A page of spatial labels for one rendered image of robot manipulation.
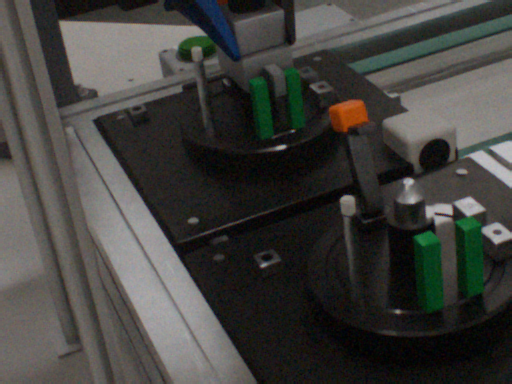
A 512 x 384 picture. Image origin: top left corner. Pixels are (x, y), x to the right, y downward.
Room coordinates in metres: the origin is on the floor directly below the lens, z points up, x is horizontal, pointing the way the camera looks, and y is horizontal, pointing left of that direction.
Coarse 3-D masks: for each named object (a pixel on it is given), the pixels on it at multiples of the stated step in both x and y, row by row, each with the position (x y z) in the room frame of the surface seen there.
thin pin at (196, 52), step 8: (192, 48) 0.71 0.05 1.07; (200, 48) 0.71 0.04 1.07; (192, 56) 0.71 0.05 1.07; (200, 56) 0.71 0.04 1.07; (200, 64) 0.71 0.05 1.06; (200, 72) 0.71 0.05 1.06; (200, 80) 0.71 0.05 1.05; (200, 88) 0.71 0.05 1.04; (208, 88) 0.71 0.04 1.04; (200, 96) 0.71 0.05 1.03; (208, 96) 0.71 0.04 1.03; (208, 104) 0.71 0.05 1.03; (208, 112) 0.71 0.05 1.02; (208, 120) 0.71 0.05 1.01; (208, 128) 0.71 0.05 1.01; (208, 136) 0.71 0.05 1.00; (216, 136) 0.71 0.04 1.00; (208, 144) 0.71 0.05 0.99; (216, 144) 0.71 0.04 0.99
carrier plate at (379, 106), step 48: (192, 96) 0.84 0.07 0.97; (384, 96) 0.79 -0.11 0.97; (144, 144) 0.76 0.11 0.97; (336, 144) 0.71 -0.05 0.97; (384, 144) 0.70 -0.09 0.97; (144, 192) 0.68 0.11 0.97; (192, 192) 0.67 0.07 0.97; (240, 192) 0.66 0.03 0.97; (288, 192) 0.65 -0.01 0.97; (336, 192) 0.65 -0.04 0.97; (192, 240) 0.61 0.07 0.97
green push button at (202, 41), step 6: (198, 36) 0.98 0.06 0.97; (204, 36) 0.98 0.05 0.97; (186, 42) 0.97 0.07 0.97; (192, 42) 0.97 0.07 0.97; (198, 42) 0.96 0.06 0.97; (204, 42) 0.96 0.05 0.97; (210, 42) 0.96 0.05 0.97; (180, 48) 0.96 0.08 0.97; (186, 48) 0.95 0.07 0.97; (204, 48) 0.95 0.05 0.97; (210, 48) 0.95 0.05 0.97; (180, 54) 0.96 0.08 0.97; (186, 54) 0.95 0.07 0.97; (204, 54) 0.95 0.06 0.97; (210, 54) 0.95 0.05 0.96
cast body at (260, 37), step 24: (240, 0) 0.75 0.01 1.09; (264, 0) 0.76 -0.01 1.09; (240, 24) 0.73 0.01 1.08; (264, 24) 0.73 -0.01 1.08; (216, 48) 0.78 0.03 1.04; (240, 48) 0.73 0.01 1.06; (264, 48) 0.73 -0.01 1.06; (288, 48) 0.73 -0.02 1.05; (240, 72) 0.73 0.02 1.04; (264, 72) 0.72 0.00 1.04
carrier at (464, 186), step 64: (384, 192) 0.63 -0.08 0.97; (448, 192) 0.62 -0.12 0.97; (192, 256) 0.58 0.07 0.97; (320, 256) 0.54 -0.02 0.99; (384, 256) 0.53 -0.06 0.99; (448, 256) 0.52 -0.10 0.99; (256, 320) 0.50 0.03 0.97; (320, 320) 0.49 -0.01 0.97; (384, 320) 0.46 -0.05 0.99; (448, 320) 0.46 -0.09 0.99
